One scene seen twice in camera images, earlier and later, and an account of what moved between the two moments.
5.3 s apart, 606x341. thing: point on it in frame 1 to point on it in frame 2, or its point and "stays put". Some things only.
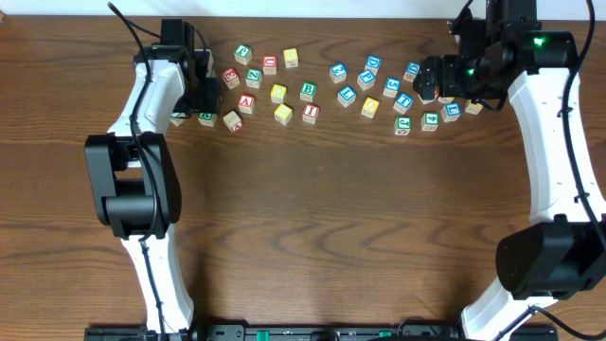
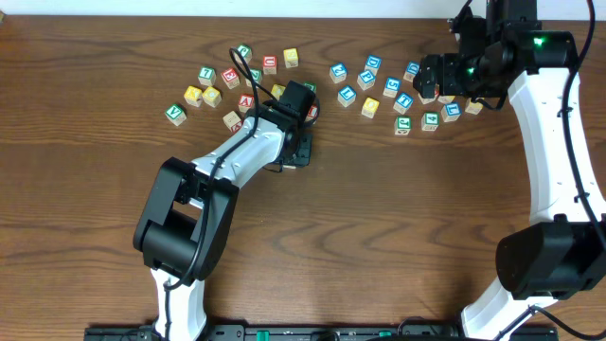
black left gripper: (208, 95) to (302, 150)
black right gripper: (452, 67) stays put
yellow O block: (278, 93) stays put
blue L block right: (451, 112) stays put
